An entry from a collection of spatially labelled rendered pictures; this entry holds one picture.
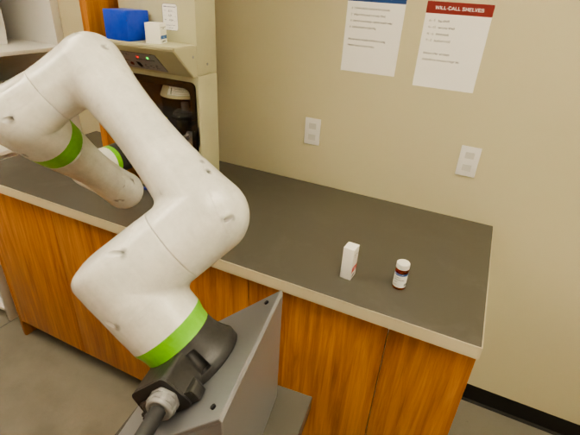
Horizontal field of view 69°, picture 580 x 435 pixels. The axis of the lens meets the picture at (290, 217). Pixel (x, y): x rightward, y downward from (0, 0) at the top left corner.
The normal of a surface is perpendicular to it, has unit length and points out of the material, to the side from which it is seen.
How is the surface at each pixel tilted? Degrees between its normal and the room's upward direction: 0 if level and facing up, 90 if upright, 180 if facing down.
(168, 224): 47
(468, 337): 3
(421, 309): 0
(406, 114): 90
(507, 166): 90
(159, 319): 59
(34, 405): 0
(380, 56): 90
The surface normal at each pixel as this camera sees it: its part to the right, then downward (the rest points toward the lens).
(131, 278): 0.20, 0.08
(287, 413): 0.05, -0.87
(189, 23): -0.43, 0.41
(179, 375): 0.66, -0.60
